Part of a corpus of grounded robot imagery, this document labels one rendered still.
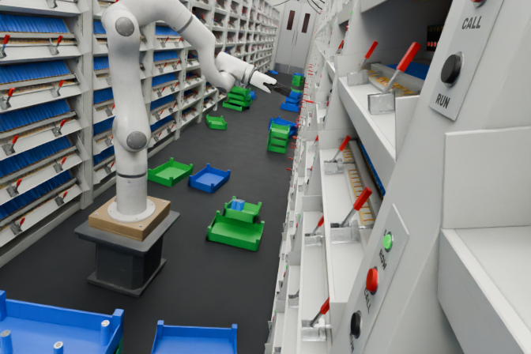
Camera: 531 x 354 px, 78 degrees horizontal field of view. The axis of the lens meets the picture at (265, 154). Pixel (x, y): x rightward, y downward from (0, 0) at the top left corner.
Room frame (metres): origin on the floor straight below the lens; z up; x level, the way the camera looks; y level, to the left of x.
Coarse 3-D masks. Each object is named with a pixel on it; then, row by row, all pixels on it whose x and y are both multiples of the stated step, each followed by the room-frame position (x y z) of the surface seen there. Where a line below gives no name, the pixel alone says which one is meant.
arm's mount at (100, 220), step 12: (108, 204) 1.23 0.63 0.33; (156, 204) 1.29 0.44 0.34; (168, 204) 1.31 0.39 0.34; (96, 216) 1.13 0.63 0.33; (108, 216) 1.15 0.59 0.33; (156, 216) 1.21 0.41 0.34; (96, 228) 1.12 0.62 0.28; (108, 228) 1.11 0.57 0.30; (120, 228) 1.11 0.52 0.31; (132, 228) 1.10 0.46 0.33; (144, 228) 1.11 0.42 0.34
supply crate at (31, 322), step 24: (0, 312) 0.56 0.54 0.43; (24, 312) 0.58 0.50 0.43; (48, 312) 0.58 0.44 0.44; (72, 312) 0.58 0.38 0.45; (120, 312) 0.58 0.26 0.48; (24, 336) 0.54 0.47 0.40; (48, 336) 0.55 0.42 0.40; (72, 336) 0.56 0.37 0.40; (96, 336) 0.57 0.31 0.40; (120, 336) 0.58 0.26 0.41
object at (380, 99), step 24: (408, 48) 0.84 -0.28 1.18; (432, 48) 0.77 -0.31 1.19; (360, 72) 0.70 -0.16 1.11; (384, 72) 0.67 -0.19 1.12; (408, 72) 0.63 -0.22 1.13; (360, 96) 0.55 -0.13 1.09; (384, 96) 0.41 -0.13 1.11; (408, 96) 0.25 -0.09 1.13; (360, 120) 0.45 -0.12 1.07; (384, 120) 0.38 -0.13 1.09; (408, 120) 0.25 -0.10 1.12; (384, 144) 0.29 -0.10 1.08; (384, 168) 0.29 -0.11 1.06
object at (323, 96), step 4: (316, 92) 1.55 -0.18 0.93; (320, 92) 1.55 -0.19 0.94; (324, 92) 1.54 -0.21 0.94; (328, 92) 1.54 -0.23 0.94; (316, 96) 1.55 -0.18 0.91; (320, 96) 1.55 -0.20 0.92; (324, 96) 1.54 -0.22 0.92; (328, 96) 1.53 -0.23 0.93; (316, 100) 1.55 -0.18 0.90; (320, 100) 1.55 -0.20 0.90; (324, 100) 1.54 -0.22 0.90; (316, 104) 1.49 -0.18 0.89; (320, 112) 1.32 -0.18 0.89; (324, 112) 1.31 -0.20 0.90; (320, 116) 1.25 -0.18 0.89; (320, 124) 0.94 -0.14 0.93; (320, 128) 0.94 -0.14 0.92
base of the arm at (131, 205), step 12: (120, 180) 1.16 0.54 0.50; (132, 180) 1.16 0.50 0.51; (144, 180) 1.20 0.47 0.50; (120, 192) 1.16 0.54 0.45; (132, 192) 1.16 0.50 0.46; (144, 192) 1.20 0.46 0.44; (120, 204) 1.16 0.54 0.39; (132, 204) 1.16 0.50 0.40; (144, 204) 1.20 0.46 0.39; (120, 216) 1.15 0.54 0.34; (132, 216) 1.16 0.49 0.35; (144, 216) 1.17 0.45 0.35
